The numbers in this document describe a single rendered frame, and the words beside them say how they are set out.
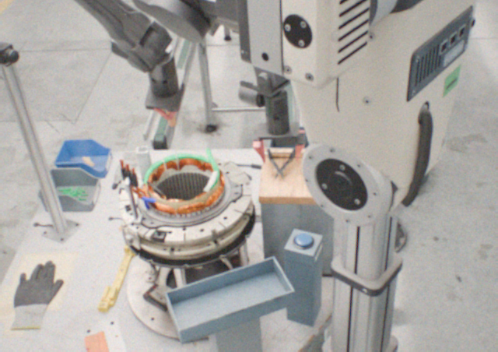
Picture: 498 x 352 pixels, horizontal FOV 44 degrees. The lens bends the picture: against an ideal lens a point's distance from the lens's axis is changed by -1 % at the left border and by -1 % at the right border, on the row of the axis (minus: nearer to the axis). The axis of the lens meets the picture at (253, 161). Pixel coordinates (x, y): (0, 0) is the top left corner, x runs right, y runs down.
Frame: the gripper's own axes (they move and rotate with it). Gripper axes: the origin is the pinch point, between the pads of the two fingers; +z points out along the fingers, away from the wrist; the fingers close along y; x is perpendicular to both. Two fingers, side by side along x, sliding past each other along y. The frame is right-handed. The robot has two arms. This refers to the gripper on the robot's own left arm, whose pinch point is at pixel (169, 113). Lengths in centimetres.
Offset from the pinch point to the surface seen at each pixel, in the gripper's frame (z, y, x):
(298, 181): 25.6, -1.6, 29.9
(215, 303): 17.9, 34.5, 15.1
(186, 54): 105, -106, -25
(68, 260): 58, 15, -32
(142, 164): 19.8, 2.1, -8.4
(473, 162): 170, -109, 125
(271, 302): 13.5, 34.3, 26.8
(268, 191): 24.9, 2.4, 22.7
